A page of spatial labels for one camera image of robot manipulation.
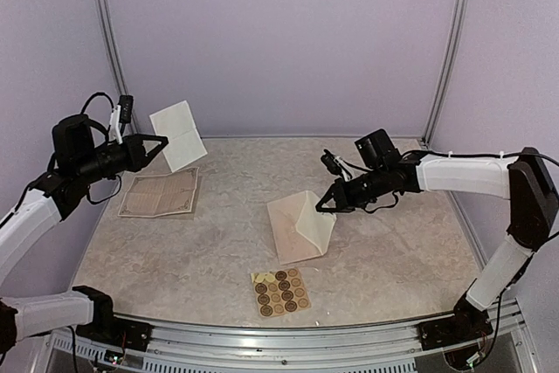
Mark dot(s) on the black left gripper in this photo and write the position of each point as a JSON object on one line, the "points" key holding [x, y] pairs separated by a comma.
{"points": [[136, 157]]}

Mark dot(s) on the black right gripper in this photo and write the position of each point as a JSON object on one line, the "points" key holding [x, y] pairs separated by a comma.
{"points": [[343, 198]]}

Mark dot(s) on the cream letter with ornate border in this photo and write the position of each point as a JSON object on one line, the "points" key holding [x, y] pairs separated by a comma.
{"points": [[178, 125]]}

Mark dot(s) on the pink envelope with cream flap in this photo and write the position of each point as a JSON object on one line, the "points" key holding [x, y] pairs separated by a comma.
{"points": [[300, 232]]}

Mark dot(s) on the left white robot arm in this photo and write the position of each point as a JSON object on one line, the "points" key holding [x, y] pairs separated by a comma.
{"points": [[84, 153]]}

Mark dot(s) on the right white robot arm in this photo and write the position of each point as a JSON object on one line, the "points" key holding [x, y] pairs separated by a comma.
{"points": [[521, 178]]}

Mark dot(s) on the brown seal sticker sheet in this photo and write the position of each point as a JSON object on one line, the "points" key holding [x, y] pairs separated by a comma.
{"points": [[280, 292]]}

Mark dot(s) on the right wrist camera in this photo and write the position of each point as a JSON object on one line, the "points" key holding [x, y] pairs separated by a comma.
{"points": [[336, 166]]}

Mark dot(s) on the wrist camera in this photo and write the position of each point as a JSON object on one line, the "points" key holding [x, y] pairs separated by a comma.
{"points": [[336, 166], [125, 103]]}

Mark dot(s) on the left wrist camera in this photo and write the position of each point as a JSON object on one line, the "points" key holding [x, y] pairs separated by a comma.
{"points": [[125, 103]]}

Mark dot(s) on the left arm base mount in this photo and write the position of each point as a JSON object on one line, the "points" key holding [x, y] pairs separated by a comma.
{"points": [[119, 332]]}

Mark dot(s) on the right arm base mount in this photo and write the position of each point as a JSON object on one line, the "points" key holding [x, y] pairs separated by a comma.
{"points": [[448, 331]]}

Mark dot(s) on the front aluminium rail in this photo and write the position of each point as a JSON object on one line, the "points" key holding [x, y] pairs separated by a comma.
{"points": [[185, 347]]}

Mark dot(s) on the left aluminium frame post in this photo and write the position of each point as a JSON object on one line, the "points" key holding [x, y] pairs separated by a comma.
{"points": [[109, 40]]}

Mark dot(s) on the aluminium frame post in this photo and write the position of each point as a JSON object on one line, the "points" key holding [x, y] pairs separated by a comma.
{"points": [[445, 75], [109, 40]]}

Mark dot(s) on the right aluminium frame post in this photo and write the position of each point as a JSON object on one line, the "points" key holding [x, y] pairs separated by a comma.
{"points": [[445, 75]]}

